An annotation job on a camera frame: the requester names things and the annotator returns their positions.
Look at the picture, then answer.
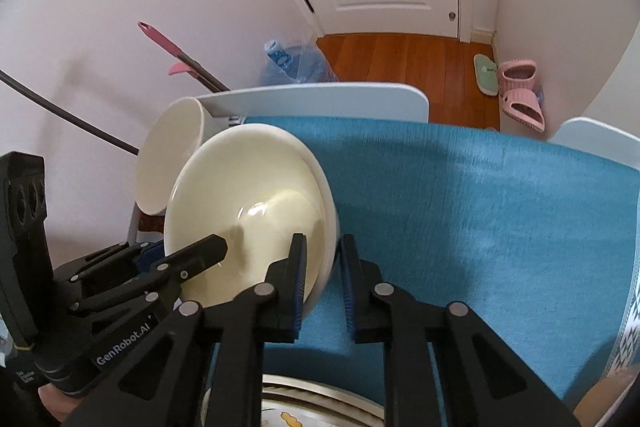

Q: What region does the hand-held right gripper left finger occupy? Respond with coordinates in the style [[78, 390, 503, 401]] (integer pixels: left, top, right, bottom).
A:
[[62, 233, 308, 427]]

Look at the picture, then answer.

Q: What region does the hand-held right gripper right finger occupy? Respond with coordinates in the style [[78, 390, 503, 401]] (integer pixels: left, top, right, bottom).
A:
[[339, 234, 583, 427]]

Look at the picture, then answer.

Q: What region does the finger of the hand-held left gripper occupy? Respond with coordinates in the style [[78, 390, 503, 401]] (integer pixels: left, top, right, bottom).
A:
[[70, 241, 166, 289], [145, 234, 229, 305]]

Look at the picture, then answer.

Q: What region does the cream bowl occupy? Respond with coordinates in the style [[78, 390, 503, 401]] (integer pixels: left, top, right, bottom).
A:
[[164, 123, 341, 315]]

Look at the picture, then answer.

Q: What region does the white bowl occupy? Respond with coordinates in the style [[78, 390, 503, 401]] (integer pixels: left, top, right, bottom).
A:
[[135, 97, 221, 218]]

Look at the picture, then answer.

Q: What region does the duck print plate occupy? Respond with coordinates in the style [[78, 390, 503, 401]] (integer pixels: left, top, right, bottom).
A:
[[202, 374, 388, 427]]

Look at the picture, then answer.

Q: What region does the person's left hand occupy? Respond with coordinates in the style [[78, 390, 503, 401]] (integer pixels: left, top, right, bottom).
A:
[[37, 384, 83, 425]]

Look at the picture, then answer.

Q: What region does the blue tablecloth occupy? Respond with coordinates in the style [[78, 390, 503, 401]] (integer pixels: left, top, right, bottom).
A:
[[207, 114, 640, 427]]

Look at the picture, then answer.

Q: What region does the black clothes rack bar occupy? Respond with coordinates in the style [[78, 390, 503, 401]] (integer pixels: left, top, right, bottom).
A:
[[0, 69, 141, 155]]

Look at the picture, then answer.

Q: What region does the blue water bottle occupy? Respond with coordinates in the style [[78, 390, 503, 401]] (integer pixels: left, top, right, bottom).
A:
[[259, 39, 341, 86]]

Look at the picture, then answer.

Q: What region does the pink slipper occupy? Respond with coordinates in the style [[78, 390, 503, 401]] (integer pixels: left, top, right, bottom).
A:
[[497, 60, 538, 95], [501, 89, 546, 132]]

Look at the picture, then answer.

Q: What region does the green slipper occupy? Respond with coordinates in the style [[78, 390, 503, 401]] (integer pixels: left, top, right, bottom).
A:
[[473, 53, 500, 96]]

